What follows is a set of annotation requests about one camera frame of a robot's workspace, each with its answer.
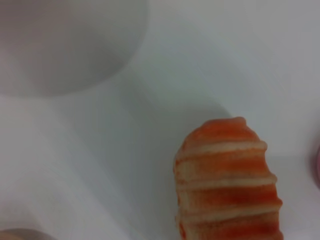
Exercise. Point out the orange striped bread roll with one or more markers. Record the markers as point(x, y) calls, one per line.
point(227, 187)

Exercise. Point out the beige round bun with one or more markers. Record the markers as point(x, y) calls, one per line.
point(22, 235)

